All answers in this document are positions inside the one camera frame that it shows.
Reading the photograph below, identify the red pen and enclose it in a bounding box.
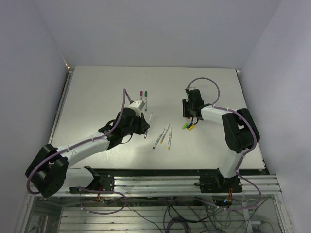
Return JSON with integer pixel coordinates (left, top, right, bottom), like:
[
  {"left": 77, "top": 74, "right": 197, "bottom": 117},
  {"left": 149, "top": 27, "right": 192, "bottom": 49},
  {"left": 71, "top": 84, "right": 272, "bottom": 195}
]
[{"left": 144, "top": 112, "right": 153, "bottom": 139}]

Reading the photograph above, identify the green capped pen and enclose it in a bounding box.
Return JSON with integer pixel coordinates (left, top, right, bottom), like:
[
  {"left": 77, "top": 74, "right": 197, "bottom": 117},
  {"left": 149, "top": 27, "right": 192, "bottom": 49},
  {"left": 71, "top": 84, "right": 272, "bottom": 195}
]
[{"left": 144, "top": 91, "right": 148, "bottom": 112}]

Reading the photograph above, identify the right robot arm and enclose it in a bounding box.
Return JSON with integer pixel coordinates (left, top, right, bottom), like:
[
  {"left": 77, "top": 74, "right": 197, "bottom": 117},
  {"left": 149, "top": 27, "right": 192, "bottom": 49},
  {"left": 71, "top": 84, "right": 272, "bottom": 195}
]
[{"left": 182, "top": 89, "right": 260, "bottom": 192}]

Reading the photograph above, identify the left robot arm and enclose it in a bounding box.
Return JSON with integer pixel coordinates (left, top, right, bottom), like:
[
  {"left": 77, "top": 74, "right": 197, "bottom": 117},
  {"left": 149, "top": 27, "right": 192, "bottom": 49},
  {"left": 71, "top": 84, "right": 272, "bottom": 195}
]
[{"left": 25, "top": 107, "right": 150, "bottom": 198}]

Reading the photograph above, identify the dark blue pen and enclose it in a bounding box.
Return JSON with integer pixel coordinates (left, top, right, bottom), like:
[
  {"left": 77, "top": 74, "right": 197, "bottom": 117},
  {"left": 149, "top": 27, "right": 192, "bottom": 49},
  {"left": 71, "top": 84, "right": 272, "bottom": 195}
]
[{"left": 152, "top": 128, "right": 165, "bottom": 149}]

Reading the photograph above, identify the yellow pen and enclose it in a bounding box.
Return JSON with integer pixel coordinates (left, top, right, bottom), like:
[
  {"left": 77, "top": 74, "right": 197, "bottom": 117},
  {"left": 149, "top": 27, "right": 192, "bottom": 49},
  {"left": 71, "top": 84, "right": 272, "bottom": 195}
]
[{"left": 167, "top": 127, "right": 173, "bottom": 150}]

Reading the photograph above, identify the orange pen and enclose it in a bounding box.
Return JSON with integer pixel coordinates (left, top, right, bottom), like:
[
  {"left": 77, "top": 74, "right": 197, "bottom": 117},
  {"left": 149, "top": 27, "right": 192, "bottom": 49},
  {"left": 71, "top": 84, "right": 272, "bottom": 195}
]
[{"left": 160, "top": 124, "right": 170, "bottom": 144}]

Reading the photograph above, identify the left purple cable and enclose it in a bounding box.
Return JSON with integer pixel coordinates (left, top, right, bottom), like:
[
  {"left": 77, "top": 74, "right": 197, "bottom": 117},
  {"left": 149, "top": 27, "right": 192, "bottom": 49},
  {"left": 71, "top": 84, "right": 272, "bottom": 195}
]
[{"left": 26, "top": 88, "right": 134, "bottom": 215}]

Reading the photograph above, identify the purple cable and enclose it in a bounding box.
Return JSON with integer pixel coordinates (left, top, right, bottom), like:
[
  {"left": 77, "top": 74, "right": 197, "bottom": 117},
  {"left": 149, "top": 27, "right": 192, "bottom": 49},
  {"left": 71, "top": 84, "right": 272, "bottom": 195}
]
[
  {"left": 186, "top": 77, "right": 263, "bottom": 212},
  {"left": 26, "top": 88, "right": 134, "bottom": 215}
]

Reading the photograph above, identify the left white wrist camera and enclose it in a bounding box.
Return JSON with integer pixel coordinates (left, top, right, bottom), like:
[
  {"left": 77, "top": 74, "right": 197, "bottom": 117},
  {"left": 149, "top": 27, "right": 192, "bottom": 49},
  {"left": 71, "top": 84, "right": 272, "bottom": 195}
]
[{"left": 128, "top": 100, "right": 145, "bottom": 117}]

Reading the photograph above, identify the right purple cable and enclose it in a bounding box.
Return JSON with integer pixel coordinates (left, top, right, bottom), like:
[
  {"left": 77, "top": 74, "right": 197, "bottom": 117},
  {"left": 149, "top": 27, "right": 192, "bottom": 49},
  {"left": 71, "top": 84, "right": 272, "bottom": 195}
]
[{"left": 186, "top": 77, "right": 263, "bottom": 212}]

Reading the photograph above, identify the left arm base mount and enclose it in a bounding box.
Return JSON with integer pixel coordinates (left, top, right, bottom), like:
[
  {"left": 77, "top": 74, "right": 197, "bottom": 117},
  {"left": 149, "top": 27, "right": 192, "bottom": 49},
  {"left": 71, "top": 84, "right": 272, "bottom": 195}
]
[{"left": 69, "top": 166, "right": 115, "bottom": 194}]

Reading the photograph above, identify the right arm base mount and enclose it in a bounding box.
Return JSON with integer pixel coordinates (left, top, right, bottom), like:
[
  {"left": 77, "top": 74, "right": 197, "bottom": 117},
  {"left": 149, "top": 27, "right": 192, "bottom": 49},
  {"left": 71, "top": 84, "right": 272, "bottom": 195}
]
[{"left": 194, "top": 175, "right": 242, "bottom": 193}]

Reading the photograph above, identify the aluminium frame rail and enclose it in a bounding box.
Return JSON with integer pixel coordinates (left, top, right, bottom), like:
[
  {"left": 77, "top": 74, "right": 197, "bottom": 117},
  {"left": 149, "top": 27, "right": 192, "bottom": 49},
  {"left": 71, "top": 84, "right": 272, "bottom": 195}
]
[{"left": 51, "top": 176, "right": 280, "bottom": 196}]

